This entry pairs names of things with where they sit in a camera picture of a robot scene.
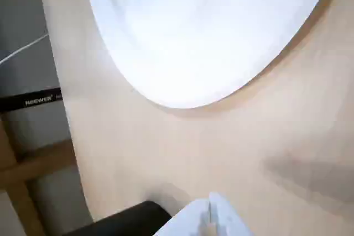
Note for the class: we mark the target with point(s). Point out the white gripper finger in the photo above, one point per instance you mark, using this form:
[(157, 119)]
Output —
[(224, 219), (193, 219)]

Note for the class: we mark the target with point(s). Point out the white paper plate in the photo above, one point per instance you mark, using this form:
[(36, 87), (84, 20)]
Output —
[(207, 39)]

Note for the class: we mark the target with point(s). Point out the black Neewer stand bar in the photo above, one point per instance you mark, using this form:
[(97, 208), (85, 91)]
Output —
[(27, 100)]

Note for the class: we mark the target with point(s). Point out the wooden frame beams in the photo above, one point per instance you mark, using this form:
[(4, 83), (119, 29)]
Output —
[(16, 169)]

